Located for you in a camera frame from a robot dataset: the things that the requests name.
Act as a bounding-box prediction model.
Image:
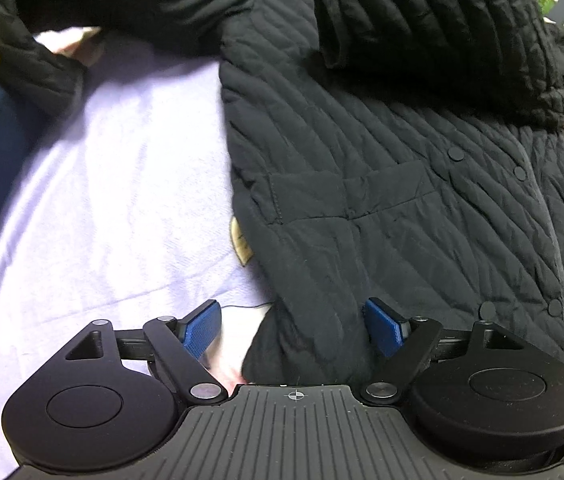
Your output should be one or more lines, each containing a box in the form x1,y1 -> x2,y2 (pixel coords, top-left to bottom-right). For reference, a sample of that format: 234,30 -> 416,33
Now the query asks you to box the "lavender bed sheet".
0,36 -> 272,479

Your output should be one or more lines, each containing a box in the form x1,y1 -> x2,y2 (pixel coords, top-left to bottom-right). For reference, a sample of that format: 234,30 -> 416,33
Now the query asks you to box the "black quilted jacket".
0,0 -> 564,384

